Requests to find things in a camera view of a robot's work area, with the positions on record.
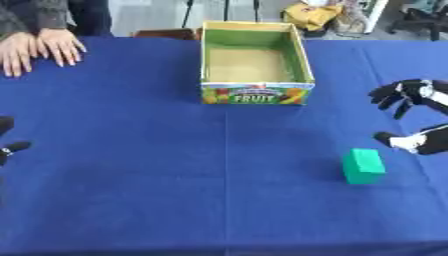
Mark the person's hand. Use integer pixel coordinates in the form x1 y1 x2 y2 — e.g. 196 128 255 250
0 32 41 78
35 27 90 68

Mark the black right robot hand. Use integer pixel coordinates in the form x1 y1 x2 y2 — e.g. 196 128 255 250
367 78 448 156

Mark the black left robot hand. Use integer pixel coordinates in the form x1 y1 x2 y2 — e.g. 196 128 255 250
0 115 34 167

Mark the cardboard box with green inside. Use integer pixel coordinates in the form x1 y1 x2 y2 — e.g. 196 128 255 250
199 20 317 106

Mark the person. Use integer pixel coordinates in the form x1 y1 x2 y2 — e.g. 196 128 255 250
0 0 116 78

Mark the green rectangular block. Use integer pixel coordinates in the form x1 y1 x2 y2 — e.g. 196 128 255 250
341 148 387 185

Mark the brown wooden chair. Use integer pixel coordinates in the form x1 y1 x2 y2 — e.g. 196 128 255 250
129 27 203 41

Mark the black chair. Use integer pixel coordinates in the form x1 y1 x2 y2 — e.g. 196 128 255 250
386 0 448 42

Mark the black tripod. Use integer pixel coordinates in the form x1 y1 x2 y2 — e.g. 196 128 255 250
180 0 263 29

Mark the yellow bag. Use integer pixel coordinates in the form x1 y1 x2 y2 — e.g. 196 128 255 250
280 1 347 33

